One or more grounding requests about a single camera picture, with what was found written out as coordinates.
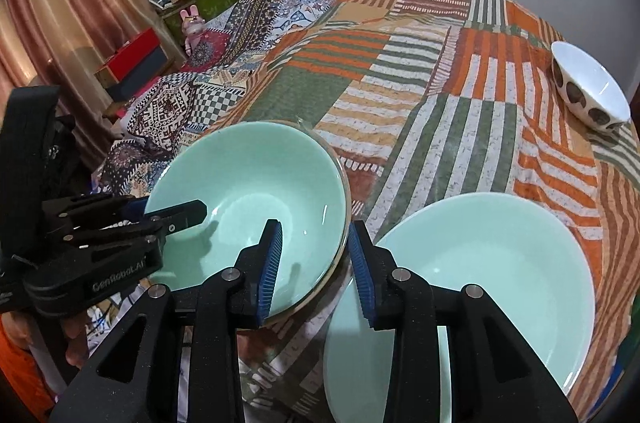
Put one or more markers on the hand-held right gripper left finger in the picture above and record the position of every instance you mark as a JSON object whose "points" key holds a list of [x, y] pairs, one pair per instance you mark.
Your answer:
{"points": [[270, 270]]}

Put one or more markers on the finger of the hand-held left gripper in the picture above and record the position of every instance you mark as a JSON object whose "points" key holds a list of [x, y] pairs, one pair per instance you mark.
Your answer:
{"points": [[180, 214], [100, 205]]}

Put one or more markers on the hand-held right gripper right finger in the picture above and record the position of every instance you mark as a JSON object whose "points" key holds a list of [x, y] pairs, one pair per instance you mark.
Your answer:
{"points": [[361, 273]]}

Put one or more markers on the green bowl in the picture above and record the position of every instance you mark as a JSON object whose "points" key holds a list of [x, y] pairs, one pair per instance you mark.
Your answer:
{"points": [[260, 183]]}

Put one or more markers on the green plate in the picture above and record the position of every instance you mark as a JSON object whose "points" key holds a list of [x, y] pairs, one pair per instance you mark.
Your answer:
{"points": [[475, 283]]}

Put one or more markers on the white spotted bowl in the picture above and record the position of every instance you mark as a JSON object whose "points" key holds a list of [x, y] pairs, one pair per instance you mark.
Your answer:
{"points": [[595, 83]]}

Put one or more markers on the person's left hand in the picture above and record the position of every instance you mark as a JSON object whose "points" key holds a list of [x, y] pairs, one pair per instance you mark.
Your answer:
{"points": [[77, 338]]}

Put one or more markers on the person's orange garment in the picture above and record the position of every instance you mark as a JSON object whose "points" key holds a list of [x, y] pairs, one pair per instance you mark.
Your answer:
{"points": [[22, 368]]}

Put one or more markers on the red box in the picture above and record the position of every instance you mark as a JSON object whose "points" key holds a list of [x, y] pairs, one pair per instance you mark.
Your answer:
{"points": [[132, 53]]}

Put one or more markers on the checkered patchwork bedsheet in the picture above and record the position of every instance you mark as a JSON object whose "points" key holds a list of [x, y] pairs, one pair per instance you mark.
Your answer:
{"points": [[225, 53]]}

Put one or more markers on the pink rabbit toy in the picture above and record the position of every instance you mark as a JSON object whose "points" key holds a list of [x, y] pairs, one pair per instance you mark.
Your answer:
{"points": [[192, 25]]}

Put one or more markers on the striped patchwork blanket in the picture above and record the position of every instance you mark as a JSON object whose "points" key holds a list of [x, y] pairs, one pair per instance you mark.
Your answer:
{"points": [[450, 103]]}

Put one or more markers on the brown curtain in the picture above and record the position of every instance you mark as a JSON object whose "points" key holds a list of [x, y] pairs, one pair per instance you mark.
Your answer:
{"points": [[60, 3]]}

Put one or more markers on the green gift box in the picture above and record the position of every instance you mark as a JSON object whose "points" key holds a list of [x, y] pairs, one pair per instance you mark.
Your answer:
{"points": [[197, 5]]}

